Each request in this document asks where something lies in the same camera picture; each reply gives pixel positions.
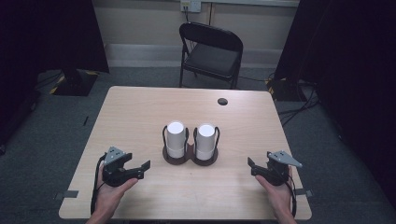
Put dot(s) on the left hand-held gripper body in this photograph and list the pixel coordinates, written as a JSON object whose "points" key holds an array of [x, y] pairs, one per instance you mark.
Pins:
{"points": [[115, 169]]}

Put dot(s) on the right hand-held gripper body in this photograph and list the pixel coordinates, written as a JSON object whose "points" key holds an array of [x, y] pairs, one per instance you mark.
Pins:
{"points": [[277, 169]]}

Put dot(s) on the person's right hand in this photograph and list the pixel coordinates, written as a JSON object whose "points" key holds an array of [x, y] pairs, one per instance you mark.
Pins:
{"points": [[277, 194]]}

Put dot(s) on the person's left hand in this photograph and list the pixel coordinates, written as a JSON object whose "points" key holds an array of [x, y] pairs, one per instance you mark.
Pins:
{"points": [[110, 194]]}

